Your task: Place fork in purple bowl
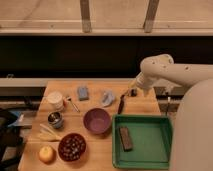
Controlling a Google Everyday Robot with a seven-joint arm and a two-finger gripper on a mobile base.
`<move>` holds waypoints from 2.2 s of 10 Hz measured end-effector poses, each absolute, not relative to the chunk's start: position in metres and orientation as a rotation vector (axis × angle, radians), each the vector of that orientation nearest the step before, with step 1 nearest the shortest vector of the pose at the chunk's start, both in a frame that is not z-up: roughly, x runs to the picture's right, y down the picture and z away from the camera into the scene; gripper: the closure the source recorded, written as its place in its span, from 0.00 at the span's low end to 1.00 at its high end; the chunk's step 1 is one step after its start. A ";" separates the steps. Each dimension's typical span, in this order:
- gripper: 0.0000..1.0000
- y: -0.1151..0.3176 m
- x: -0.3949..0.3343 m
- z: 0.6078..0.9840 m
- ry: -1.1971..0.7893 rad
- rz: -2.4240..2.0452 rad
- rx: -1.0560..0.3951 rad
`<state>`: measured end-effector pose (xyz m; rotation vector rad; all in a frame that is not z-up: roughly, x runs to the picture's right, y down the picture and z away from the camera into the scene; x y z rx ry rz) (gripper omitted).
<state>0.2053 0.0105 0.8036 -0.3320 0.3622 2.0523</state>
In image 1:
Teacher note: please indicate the dark brown block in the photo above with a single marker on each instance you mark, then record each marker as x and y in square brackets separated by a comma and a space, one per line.
[125, 139]

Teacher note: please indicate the purple bowl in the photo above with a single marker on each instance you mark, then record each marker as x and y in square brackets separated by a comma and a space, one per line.
[97, 121]

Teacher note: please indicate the dark red patterned bowl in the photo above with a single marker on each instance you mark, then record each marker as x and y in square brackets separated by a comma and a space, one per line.
[71, 147]

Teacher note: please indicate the blue sponge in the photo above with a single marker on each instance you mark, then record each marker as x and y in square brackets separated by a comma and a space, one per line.
[83, 93]

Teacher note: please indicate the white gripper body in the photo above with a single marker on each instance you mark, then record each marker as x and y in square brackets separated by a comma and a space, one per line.
[140, 81]

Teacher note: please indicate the small metal cup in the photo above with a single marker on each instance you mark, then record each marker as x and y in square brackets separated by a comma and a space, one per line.
[55, 120]

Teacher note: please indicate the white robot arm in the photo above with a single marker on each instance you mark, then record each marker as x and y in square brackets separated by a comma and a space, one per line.
[192, 144]

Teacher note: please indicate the small dark red object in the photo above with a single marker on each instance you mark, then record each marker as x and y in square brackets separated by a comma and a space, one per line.
[133, 92]

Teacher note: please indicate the yellow apple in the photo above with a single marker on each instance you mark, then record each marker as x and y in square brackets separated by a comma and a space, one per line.
[46, 154]

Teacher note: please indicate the green plastic tray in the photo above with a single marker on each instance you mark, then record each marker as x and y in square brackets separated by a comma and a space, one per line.
[151, 137]

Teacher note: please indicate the light blue crumpled cloth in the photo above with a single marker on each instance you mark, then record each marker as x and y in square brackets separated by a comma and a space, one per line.
[108, 98]

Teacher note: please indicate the yellow banana peel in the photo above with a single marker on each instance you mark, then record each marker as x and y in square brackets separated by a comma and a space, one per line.
[47, 134]

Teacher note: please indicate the silver fork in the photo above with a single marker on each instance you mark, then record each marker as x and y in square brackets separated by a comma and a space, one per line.
[73, 104]

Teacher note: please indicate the black handled brush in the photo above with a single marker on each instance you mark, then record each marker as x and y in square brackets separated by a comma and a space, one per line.
[121, 104]

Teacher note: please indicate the black chair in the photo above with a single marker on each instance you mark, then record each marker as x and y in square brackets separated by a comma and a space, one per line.
[9, 137]

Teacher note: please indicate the white cup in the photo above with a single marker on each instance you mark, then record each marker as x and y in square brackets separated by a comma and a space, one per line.
[55, 99]

